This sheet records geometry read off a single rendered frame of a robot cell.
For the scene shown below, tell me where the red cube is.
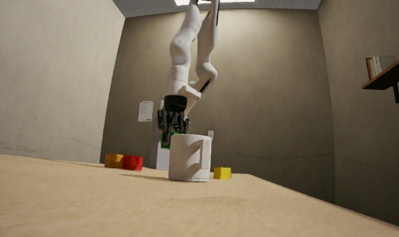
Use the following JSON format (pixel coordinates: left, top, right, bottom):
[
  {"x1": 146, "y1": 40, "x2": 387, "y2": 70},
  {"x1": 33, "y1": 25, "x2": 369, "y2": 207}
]
[{"x1": 123, "y1": 155, "x2": 143, "y2": 171}]

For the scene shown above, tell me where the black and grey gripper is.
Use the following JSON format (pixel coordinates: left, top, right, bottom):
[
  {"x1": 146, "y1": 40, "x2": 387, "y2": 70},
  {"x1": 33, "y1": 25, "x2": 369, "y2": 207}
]
[{"x1": 157, "y1": 95, "x2": 190, "y2": 145}]

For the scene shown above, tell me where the white mug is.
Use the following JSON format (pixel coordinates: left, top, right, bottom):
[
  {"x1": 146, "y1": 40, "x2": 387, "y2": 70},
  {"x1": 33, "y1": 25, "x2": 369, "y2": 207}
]
[{"x1": 168, "y1": 134, "x2": 212, "y2": 182}]

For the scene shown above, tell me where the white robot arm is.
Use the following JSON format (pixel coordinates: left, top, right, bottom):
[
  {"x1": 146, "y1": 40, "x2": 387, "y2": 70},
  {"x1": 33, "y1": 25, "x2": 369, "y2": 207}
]
[{"x1": 165, "y1": 0, "x2": 220, "y2": 117}]

